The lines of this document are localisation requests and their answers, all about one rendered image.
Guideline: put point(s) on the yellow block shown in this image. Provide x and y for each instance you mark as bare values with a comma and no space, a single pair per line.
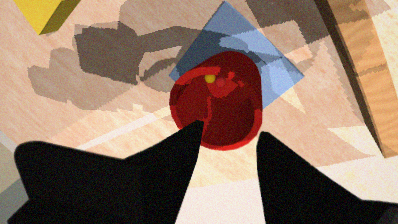
46,16

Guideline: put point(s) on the yellow ball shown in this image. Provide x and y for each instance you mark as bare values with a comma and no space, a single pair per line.
210,78

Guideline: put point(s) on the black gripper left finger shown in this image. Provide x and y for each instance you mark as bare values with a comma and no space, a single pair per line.
147,187

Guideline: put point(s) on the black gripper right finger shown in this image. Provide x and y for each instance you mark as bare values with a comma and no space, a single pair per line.
295,192

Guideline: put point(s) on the red cup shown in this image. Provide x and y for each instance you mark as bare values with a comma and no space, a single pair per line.
232,114

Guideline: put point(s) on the wooden block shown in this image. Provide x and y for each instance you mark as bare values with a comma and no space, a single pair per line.
355,37

